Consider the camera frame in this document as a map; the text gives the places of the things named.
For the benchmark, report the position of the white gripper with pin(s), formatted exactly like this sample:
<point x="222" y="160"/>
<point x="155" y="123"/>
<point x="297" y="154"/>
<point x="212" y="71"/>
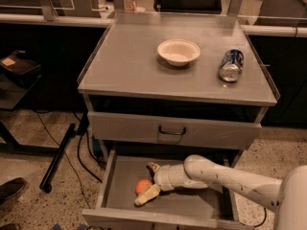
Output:
<point x="162" y="177"/>

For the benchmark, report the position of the orange fruit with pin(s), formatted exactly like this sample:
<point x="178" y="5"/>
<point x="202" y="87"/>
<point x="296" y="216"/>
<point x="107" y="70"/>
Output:
<point x="142" y="185"/>

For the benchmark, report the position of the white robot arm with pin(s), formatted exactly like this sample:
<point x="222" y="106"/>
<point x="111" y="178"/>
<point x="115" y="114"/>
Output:
<point x="287" y="198"/>

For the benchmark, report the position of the open middle drawer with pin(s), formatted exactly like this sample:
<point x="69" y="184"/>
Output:
<point x="181" y="209"/>

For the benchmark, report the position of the grey drawer cabinet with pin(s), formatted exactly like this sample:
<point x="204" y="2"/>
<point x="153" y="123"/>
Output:
<point x="180" y="80"/>

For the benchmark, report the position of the black metal stand leg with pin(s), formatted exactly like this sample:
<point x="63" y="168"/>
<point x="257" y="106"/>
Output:
<point x="46" y="182"/>

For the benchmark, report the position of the white paper bowl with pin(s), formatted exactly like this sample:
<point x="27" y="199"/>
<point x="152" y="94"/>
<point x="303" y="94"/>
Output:
<point x="178" y="52"/>

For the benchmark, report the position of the blue soda can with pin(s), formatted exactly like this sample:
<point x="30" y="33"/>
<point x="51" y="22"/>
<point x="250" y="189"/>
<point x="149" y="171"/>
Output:
<point x="231" y="66"/>

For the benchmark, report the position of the dark shoe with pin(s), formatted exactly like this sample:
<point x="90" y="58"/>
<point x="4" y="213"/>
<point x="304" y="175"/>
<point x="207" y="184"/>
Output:
<point x="11" y="188"/>

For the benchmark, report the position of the black box with label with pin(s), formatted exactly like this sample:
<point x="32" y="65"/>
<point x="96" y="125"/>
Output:
<point x="20" y="70"/>

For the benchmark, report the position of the black drawer handle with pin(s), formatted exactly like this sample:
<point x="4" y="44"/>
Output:
<point x="169" y="132"/>

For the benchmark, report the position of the upper drawer with handle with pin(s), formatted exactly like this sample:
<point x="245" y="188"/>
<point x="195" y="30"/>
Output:
<point x="199" y="133"/>

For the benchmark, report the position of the white horizontal rail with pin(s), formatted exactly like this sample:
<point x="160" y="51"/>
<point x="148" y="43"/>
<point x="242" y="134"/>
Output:
<point x="65" y="21"/>

